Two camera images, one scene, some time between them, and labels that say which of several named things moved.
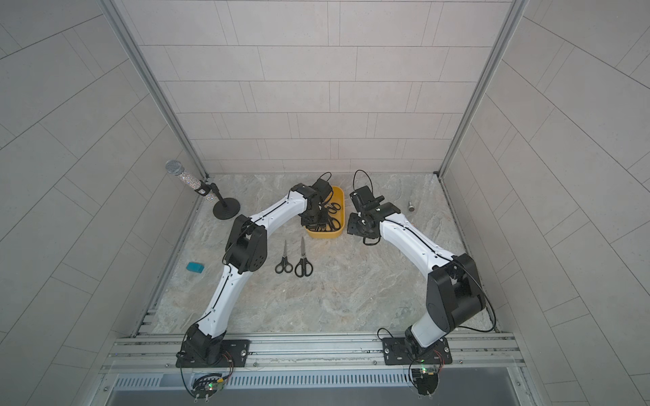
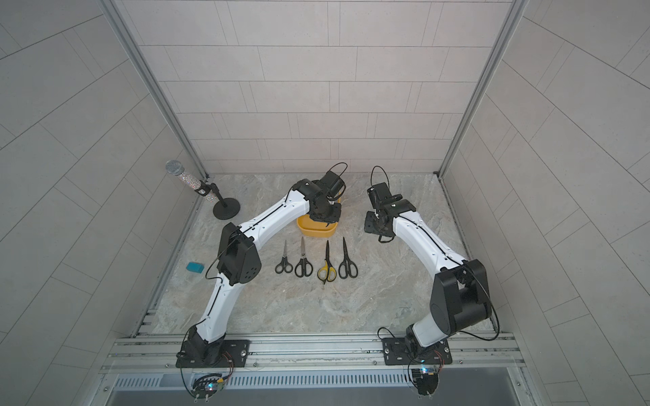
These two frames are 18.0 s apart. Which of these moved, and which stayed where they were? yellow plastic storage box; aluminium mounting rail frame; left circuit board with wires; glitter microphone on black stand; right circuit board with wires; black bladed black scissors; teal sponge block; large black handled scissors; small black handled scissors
Moved: black bladed black scissors; yellow plastic storage box; large black handled scissors
Stayed: right circuit board with wires; teal sponge block; glitter microphone on black stand; left circuit board with wires; aluminium mounting rail frame; small black handled scissors
